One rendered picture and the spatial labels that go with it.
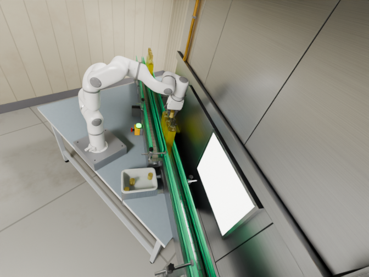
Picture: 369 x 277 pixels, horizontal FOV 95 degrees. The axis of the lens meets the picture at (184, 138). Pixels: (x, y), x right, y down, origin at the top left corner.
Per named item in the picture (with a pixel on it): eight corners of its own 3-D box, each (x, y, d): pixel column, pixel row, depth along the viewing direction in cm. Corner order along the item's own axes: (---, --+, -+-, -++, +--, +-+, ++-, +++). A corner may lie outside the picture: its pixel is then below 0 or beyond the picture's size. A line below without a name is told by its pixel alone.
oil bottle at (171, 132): (171, 149, 131) (177, 128, 117) (164, 150, 129) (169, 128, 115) (170, 144, 135) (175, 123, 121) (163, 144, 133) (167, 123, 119)
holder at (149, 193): (164, 194, 117) (166, 188, 111) (121, 200, 107) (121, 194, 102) (160, 173, 128) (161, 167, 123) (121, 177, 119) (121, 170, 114)
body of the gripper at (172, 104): (184, 92, 107) (180, 103, 116) (168, 90, 103) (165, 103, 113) (186, 100, 103) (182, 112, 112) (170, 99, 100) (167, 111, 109)
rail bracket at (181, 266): (185, 276, 84) (197, 266, 69) (151, 287, 78) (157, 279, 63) (183, 265, 87) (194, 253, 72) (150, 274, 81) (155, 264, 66)
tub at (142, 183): (156, 195, 114) (158, 188, 109) (121, 200, 107) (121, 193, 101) (153, 173, 126) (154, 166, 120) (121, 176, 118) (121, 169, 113)
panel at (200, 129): (227, 239, 82) (265, 207, 60) (222, 240, 81) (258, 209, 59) (182, 122, 143) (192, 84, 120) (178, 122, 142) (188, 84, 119)
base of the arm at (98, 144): (93, 158, 115) (90, 142, 105) (80, 149, 118) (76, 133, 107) (111, 145, 126) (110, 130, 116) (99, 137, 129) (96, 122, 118)
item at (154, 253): (152, 265, 147) (164, 237, 100) (63, 160, 200) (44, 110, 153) (159, 255, 154) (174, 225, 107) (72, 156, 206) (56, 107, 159)
